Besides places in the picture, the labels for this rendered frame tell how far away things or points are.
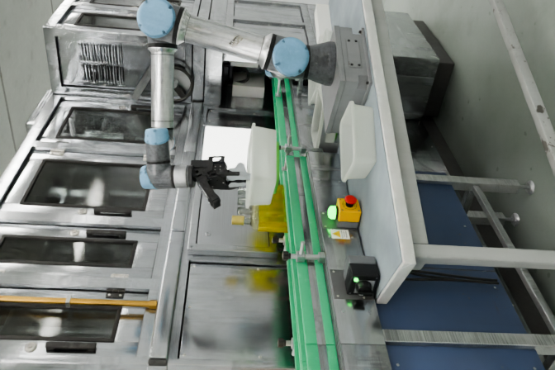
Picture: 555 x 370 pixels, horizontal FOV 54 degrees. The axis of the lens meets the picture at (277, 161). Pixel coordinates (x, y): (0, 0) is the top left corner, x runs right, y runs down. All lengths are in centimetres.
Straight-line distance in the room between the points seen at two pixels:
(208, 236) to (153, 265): 23
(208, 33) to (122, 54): 130
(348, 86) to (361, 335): 77
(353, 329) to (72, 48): 209
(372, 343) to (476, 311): 37
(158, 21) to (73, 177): 104
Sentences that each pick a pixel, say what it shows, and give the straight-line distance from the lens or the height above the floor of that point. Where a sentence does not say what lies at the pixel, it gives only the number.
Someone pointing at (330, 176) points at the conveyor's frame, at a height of 81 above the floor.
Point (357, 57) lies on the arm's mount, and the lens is 185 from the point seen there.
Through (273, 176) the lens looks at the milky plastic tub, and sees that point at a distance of 156.
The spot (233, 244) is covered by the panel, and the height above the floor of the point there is 115.
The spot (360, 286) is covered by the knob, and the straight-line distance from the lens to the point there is 156.
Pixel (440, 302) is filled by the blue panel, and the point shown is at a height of 55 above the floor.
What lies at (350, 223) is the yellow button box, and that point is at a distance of 180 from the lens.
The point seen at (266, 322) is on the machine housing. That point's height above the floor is 103.
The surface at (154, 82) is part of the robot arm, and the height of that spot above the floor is 145.
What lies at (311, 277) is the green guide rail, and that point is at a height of 92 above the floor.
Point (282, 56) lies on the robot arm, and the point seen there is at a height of 105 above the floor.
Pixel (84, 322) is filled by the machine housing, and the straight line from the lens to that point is 194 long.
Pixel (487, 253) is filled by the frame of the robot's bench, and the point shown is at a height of 50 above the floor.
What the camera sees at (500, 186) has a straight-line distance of 228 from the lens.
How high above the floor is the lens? 121
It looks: 6 degrees down
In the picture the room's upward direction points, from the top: 86 degrees counter-clockwise
